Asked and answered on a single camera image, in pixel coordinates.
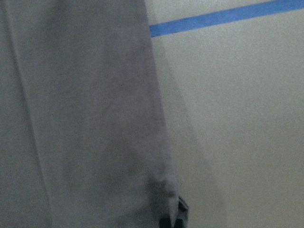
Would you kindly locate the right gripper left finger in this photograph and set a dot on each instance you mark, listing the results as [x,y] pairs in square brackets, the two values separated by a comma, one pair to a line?
[165,223]

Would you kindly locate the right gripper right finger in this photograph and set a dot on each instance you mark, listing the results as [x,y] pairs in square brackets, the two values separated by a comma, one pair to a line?
[179,223]

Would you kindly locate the dark brown t-shirt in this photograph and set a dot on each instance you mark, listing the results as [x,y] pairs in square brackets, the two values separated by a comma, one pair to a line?
[83,140]

